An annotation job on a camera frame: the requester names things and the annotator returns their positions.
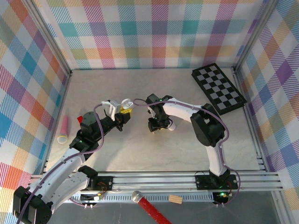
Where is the white round earbud case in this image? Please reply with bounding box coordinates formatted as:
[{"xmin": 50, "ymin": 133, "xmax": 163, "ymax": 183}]
[{"xmin": 121, "ymin": 98, "xmax": 134, "ymax": 110}]

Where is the pink toy microphone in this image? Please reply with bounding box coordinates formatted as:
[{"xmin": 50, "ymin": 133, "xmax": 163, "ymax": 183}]
[{"xmin": 57, "ymin": 115, "xmax": 70, "ymax": 144}]

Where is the black checkered chessboard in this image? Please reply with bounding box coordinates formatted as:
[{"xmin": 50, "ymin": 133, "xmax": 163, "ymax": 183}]
[{"xmin": 191, "ymin": 63, "xmax": 248, "ymax": 113}]

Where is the small wooden block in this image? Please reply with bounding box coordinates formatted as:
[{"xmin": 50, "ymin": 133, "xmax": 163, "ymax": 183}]
[{"xmin": 168, "ymin": 195, "xmax": 183, "ymax": 205}]

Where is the red glitter microphone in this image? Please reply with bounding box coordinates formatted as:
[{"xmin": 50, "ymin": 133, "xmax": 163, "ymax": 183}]
[{"xmin": 131, "ymin": 190, "xmax": 172, "ymax": 224}]

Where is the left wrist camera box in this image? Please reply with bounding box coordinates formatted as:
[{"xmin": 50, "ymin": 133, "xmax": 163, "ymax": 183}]
[{"xmin": 101, "ymin": 99, "xmax": 122, "ymax": 121}]

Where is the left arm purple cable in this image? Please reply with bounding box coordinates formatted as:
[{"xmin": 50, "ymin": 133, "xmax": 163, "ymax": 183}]
[{"xmin": 16, "ymin": 102, "xmax": 106, "ymax": 224}]

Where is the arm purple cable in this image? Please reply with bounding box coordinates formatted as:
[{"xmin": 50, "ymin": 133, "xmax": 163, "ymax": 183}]
[
  {"xmin": 133, "ymin": 98, "xmax": 241, "ymax": 207},
  {"xmin": 16, "ymin": 102, "xmax": 106, "ymax": 224}
]

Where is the aluminium side rail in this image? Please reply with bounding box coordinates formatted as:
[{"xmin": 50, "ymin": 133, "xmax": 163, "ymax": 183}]
[
  {"xmin": 232, "ymin": 67, "xmax": 269, "ymax": 173},
  {"xmin": 41, "ymin": 70, "xmax": 73, "ymax": 175}
]

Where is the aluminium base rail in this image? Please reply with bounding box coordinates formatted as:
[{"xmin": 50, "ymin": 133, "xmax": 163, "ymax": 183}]
[{"xmin": 25, "ymin": 171, "xmax": 285, "ymax": 194}]

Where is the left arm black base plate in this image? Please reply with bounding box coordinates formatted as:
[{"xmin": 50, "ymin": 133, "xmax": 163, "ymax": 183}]
[{"xmin": 88, "ymin": 175, "xmax": 114, "ymax": 191}]

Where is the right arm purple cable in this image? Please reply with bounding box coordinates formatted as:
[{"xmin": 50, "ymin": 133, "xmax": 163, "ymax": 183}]
[{"xmin": 133, "ymin": 98, "xmax": 241, "ymax": 207}]

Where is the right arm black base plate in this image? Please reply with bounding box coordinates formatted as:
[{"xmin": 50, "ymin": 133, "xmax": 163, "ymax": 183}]
[{"xmin": 195, "ymin": 174, "xmax": 239, "ymax": 190}]

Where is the white slotted cable duct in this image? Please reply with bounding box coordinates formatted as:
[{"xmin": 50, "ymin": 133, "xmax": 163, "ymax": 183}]
[{"xmin": 36, "ymin": 195, "xmax": 214, "ymax": 203}]

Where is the aluminium corner post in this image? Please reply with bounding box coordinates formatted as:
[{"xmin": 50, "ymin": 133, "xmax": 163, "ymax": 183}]
[
  {"xmin": 233, "ymin": 0, "xmax": 281, "ymax": 74},
  {"xmin": 24, "ymin": 0, "xmax": 73, "ymax": 77}
]

